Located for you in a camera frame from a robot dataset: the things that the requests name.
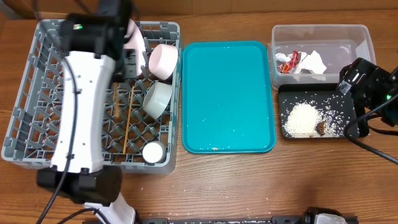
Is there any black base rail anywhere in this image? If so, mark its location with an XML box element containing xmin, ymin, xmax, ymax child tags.
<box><xmin>136</xmin><ymin>216</ymin><xmax>360</xmax><ymax>224</ymax></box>

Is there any brown food scrap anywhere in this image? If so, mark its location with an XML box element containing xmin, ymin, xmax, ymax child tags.
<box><xmin>316</xmin><ymin>121</ymin><xmax>326</xmax><ymax>136</ymax></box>

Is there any black waste tray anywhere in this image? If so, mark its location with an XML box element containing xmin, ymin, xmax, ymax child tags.
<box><xmin>277</xmin><ymin>83</ymin><xmax>370</xmax><ymax>139</ymax></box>

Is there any red snack wrapper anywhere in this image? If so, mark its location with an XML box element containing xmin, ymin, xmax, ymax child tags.
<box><xmin>275</xmin><ymin>50</ymin><xmax>300</xmax><ymax>73</ymax></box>

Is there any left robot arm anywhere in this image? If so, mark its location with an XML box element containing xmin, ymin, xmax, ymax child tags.
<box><xmin>37</xmin><ymin>1</ymin><xmax>138</xmax><ymax>223</ymax></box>

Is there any white rice pile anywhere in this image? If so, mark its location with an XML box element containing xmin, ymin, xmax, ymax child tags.
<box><xmin>280</xmin><ymin>93</ymin><xmax>352</xmax><ymax>138</ymax></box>

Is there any large white plate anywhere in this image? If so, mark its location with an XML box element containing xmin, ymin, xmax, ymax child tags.
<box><xmin>124</xmin><ymin>19</ymin><xmax>146</xmax><ymax>78</ymax></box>

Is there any clear plastic bin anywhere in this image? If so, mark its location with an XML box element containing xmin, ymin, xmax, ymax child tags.
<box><xmin>268</xmin><ymin>24</ymin><xmax>376</xmax><ymax>89</ymax></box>

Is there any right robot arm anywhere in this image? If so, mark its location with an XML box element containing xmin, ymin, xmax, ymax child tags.
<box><xmin>337</xmin><ymin>57</ymin><xmax>397</xmax><ymax>126</ymax></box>

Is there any wooden chopstick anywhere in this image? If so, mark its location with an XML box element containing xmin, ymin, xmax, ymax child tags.
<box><xmin>123</xmin><ymin>85</ymin><xmax>134</xmax><ymax>154</ymax></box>
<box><xmin>113</xmin><ymin>82</ymin><xmax>120</xmax><ymax>119</ymax></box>

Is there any teal serving tray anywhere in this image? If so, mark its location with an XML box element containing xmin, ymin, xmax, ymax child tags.
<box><xmin>182</xmin><ymin>40</ymin><xmax>276</xmax><ymax>154</ymax></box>

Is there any small white plate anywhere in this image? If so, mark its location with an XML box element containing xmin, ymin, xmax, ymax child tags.
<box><xmin>149</xmin><ymin>44</ymin><xmax>178</xmax><ymax>80</ymax></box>

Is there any grey bowl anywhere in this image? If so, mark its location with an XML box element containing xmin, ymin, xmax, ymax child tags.
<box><xmin>142</xmin><ymin>82</ymin><xmax>173</xmax><ymax>119</ymax></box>

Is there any white napkin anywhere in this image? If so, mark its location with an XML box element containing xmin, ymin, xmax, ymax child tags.
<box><xmin>275</xmin><ymin>50</ymin><xmax>326</xmax><ymax>74</ymax></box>

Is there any grey plastic dish rack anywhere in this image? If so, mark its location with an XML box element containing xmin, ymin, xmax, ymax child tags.
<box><xmin>1</xmin><ymin>19</ymin><xmax>182</xmax><ymax>174</ymax></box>

